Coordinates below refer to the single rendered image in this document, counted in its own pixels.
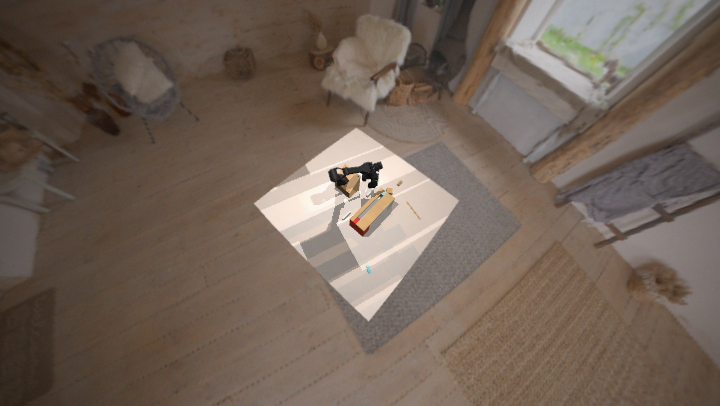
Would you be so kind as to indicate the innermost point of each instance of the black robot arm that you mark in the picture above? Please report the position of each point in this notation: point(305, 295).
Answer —
point(364, 169)

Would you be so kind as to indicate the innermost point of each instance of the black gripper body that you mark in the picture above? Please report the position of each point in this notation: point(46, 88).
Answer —
point(372, 176)

